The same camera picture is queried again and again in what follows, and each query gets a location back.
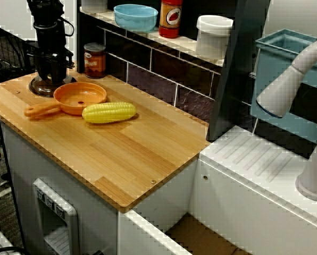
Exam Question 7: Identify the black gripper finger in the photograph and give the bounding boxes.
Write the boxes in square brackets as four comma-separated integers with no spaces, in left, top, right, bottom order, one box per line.
[37,64,52,81]
[52,63,69,83]

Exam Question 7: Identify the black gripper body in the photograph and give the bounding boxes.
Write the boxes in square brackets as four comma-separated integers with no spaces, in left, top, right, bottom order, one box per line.
[26,22,74,67]

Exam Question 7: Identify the brown lid with yellow knob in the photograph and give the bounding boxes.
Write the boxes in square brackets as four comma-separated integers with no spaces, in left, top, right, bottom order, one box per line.
[28,75,78,98]

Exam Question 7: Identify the orange toy frying pan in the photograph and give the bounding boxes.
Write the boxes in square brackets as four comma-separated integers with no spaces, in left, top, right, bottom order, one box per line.
[23,82,108,118]

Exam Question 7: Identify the yellow toy corn cob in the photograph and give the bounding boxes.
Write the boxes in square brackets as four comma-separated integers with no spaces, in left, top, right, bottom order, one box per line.
[81,101,137,124]

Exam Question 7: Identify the toy beans can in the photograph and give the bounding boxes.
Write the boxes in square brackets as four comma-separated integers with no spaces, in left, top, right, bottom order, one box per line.
[84,42,107,79]

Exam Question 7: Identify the light blue plastic bowl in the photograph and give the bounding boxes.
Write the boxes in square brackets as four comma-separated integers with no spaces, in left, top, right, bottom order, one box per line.
[113,4,159,32]

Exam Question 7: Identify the red sauce bottle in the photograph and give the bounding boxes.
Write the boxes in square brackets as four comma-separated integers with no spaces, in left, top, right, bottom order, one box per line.
[158,0,183,39]

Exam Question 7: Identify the large white plastic container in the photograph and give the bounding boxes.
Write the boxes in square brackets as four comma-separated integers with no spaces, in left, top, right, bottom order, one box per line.
[195,15,234,61]

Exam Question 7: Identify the dark grey shelf panel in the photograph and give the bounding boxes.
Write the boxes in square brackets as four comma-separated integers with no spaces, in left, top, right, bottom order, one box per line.
[206,0,271,142]

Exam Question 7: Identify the teal plastic bin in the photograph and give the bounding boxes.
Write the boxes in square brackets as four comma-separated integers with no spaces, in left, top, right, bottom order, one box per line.
[249,28,317,145]

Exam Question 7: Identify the white toy sink unit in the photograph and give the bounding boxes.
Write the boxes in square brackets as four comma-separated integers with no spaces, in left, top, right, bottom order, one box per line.
[118,126,317,255]

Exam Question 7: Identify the brown cardboard sheet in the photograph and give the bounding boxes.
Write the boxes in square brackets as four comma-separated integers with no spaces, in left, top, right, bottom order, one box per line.
[164,214,253,255]

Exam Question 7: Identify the grey toy faucet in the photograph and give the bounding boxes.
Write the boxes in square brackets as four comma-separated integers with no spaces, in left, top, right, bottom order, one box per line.
[255,36,317,202]

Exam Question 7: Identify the black shelf post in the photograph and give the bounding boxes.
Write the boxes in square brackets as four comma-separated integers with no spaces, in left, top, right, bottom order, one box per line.
[76,0,86,74]

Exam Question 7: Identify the black wire rack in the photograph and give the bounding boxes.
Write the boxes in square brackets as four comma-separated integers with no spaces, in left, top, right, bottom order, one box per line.
[0,22,42,86]

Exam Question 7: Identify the black floor cable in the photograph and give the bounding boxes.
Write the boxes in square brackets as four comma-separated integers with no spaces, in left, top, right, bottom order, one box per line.
[0,245,27,255]

